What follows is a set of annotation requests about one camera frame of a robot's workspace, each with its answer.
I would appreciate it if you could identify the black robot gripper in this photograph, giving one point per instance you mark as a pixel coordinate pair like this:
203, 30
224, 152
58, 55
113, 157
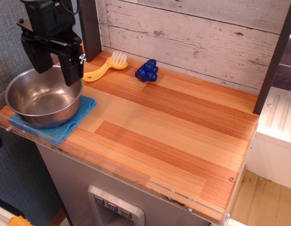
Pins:
49, 30

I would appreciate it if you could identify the yellow brush white bristles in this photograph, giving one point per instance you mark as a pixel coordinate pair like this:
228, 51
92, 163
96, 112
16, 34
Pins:
118, 60

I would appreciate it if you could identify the stainless steel bowl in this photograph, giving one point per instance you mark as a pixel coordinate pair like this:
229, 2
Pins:
44, 100

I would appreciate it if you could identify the clear acrylic table guard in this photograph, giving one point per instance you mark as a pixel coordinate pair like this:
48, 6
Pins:
176, 153

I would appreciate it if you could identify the blue toy grape bunch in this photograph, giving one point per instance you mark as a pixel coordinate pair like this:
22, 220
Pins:
148, 71

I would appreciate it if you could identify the grey toy fridge cabinet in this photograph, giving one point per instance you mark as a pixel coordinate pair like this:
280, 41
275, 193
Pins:
72, 176

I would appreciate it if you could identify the silver dispenser panel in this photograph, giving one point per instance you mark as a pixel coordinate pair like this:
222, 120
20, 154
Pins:
110, 210

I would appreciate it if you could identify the orange object bottom left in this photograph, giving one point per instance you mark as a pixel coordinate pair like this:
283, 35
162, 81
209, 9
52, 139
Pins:
18, 221

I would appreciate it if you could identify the white toy sink unit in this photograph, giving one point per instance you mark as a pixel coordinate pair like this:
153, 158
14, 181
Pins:
270, 152

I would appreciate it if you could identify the dark left frame post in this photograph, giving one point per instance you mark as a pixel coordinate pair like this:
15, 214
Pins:
90, 29

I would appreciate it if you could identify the dark frame post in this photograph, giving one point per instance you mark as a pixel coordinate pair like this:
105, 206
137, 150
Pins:
276, 58
90, 29

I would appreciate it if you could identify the dark right frame post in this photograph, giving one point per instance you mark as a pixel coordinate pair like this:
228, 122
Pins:
276, 58

